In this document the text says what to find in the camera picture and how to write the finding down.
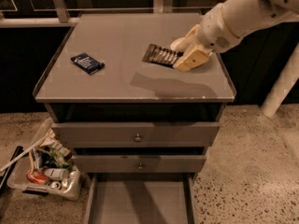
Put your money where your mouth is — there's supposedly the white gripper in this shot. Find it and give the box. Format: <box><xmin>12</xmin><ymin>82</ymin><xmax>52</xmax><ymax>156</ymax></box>
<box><xmin>170</xmin><ymin>3</ymin><xmax>241</xmax><ymax>72</ymax></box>

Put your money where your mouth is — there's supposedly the chocolate rxbar dark wrapper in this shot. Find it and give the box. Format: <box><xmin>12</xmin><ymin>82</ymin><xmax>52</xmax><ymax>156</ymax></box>
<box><xmin>142</xmin><ymin>44</ymin><xmax>183</xmax><ymax>68</ymax></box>

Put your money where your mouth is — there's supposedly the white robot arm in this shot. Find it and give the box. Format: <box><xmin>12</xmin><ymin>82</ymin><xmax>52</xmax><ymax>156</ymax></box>
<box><xmin>171</xmin><ymin>0</ymin><xmax>299</xmax><ymax>72</ymax></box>

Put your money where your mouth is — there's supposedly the grey drawer cabinet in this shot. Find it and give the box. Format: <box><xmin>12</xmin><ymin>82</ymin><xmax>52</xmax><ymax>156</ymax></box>
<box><xmin>33</xmin><ymin>12</ymin><xmax>237</xmax><ymax>224</ymax></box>

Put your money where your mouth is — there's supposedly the grey top drawer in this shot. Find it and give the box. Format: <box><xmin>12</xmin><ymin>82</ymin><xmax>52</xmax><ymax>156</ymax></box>
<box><xmin>52</xmin><ymin>122</ymin><xmax>220</xmax><ymax>148</ymax></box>

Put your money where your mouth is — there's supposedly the grey drawer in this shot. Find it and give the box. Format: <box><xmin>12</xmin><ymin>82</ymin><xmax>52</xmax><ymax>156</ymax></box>
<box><xmin>73</xmin><ymin>155</ymin><xmax>206</xmax><ymax>173</ymax></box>
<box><xmin>52</xmin><ymin>122</ymin><xmax>220</xmax><ymax>148</ymax></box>
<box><xmin>83</xmin><ymin>174</ymin><xmax>197</xmax><ymax>224</ymax></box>

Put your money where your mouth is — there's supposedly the grey middle drawer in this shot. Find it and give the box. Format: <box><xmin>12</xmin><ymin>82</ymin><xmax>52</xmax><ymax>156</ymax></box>
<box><xmin>73</xmin><ymin>155</ymin><xmax>206</xmax><ymax>173</ymax></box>

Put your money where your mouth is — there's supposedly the grey bottom drawer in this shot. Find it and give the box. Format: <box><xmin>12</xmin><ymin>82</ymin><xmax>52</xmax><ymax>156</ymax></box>
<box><xmin>83</xmin><ymin>174</ymin><xmax>197</xmax><ymax>224</ymax></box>

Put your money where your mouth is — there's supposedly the blue snack bar wrapper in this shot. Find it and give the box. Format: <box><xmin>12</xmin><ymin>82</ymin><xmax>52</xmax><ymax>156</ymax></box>
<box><xmin>70</xmin><ymin>53</ymin><xmax>105</xmax><ymax>75</ymax></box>

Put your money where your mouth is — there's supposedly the white stick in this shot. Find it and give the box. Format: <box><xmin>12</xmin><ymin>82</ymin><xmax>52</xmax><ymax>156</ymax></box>
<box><xmin>0</xmin><ymin>133</ymin><xmax>50</xmax><ymax>173</ymax></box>

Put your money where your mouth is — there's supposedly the green snack bag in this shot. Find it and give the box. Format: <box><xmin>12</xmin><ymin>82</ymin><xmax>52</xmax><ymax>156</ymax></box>
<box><xmin>50</xmin><ymin>148</ymin><xmax>73</xmax><ymax>172</ymax></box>

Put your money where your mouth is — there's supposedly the white bottle in bin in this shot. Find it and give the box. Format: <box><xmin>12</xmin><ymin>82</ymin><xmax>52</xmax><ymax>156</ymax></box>
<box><xmin>44</xmin><ymin>168</ymin><xmax>69</xmax><ymax>181</ymax></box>

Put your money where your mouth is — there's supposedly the silver can in bin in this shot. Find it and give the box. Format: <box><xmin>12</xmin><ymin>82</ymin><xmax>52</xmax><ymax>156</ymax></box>
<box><xmin>61</xmin><ymin>178</ymin><xmax>70</xmax><ymax>189</ymax></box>

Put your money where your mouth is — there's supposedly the clear plastic bin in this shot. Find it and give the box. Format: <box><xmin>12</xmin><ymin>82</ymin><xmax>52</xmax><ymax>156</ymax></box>
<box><xmin>7</xmin><ymin>119</ymin><xmax>82</xmax><ymax>201</ymax></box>

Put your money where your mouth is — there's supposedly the black flat object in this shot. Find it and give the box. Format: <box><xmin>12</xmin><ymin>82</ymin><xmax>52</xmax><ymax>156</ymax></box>
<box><xmin>0</xmin><ymin>146</ymin><xmax>23</xmax><ymax>196</ymax></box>

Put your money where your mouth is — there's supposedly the orange snack packet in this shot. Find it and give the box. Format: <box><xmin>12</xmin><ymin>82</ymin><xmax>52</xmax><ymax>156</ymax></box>
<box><xmin>26</xmin><ymin>171</ymin><xmax>49</xmax><ymax>185</ymax></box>

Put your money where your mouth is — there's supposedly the metal railing frame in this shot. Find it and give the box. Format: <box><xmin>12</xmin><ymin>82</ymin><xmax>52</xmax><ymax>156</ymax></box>
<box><xmin>0</xmin><ymin>0</ymin><xmax>219</xmax><ymax>28</ymax></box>

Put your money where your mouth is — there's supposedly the white cylindrical post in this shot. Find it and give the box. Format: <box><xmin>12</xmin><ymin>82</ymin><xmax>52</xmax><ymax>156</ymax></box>
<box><xmin>261</xmin><ymin>44</ymin><xmax>299</xmax><ymax>118</ymax></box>

